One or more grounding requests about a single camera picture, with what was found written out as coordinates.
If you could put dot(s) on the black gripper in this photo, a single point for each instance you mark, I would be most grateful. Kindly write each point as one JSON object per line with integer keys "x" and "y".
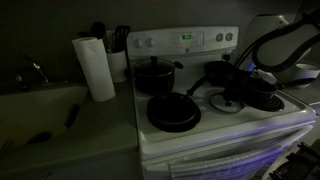
{"x": 237, "y": 80}

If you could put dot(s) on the small glass lid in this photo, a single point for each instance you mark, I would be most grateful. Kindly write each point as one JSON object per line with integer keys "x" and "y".
{"x": 218, "y": 103}

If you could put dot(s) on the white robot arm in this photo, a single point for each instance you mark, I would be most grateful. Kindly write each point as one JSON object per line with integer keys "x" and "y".
{"x": 286, "y": 50}

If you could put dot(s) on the large black pot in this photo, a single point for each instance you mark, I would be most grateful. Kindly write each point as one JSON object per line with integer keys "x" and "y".
{"x": 155, "y": 83}

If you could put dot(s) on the glass lid with black knob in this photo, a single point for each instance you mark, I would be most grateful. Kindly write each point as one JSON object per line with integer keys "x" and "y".
{"x": 154, "y": 66}

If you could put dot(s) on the small black saucepan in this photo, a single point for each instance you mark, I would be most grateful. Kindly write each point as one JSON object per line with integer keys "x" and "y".
{"x": 263, "y": 93}

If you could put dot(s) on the white electric stove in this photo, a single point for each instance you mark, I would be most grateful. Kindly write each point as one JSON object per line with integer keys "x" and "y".
{"x": 216, "y": 130}

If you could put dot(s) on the grey stove knob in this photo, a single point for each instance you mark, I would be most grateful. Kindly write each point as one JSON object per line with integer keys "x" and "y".
{"x": 150, "y": 42}
{"x": 219, "y": 37}
{"x": 138, "y": 42}
{"x": 229, "y": 36}

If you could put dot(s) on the white utensil holder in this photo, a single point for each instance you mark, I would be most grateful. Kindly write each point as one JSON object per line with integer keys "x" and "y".
{"x": 117, "y": 66}

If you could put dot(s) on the black slotted spatula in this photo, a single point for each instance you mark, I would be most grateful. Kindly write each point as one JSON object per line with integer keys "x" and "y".
{"x": 121, "y": 35}

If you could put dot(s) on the white paper towel roll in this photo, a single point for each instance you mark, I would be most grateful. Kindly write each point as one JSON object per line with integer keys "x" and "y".
{"x": 95, "y": 70}

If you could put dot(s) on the black cooking spoon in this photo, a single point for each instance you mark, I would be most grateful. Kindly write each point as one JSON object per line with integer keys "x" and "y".
{"x": 98, "y": 29}

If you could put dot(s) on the white sink basin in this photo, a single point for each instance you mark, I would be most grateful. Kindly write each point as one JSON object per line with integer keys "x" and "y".
{"x": 33, "y": 110}

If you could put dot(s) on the metal faucet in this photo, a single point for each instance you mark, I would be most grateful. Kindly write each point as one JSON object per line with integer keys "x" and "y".
{"x": 35, "y": 66}

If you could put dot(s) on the black equipment frame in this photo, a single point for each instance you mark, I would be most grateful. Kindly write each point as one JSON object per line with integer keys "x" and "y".
{"x": 300, "y": 163}

